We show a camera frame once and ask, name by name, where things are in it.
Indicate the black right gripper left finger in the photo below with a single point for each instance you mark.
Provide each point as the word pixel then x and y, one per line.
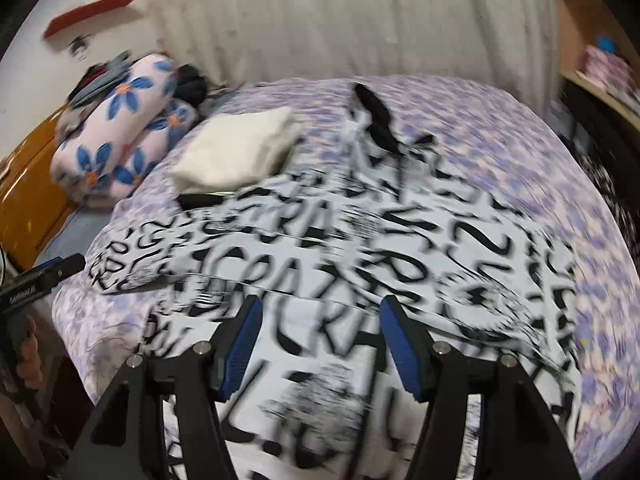
pixel 124 437

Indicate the white black graffiti print jacket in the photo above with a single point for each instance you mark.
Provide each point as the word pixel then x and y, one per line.
pixel 321 249

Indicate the dark clothes pile by blanket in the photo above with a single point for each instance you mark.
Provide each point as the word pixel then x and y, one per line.
pixel 100 79

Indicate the black white patterned clothes pile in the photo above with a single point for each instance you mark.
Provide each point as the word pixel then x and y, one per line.
pixel 600 170

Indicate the person left hand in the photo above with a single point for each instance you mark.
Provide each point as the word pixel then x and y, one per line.
pixel 29 366

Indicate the pink blue flower rolled blanket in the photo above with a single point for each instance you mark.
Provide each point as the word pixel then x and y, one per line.
pixel 105 149

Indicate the black garment under cream garment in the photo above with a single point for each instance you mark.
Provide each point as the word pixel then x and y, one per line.
pixel 194 201

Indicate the folded cream white garment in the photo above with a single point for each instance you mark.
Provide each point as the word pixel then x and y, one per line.
pixel 234 150

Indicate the black garment behind blanket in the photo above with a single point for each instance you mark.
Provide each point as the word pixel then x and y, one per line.
pixel 191 86

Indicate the purple floral bed cover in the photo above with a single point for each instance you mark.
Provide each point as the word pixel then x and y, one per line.
pixel 503 147

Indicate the beige pleated curtain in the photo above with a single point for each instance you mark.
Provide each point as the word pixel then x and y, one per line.
pixel 512 45

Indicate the pink boxes on shelf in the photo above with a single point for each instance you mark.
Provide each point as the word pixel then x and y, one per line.
pixel 605 67

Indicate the wooden shelf desk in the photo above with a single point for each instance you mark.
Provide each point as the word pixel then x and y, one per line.
pixel 580 22

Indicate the orange wooden bed frame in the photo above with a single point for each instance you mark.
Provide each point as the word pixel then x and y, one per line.
pixel 33 207

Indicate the red wall shelf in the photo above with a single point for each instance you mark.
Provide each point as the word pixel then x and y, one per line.
pixel 82 13

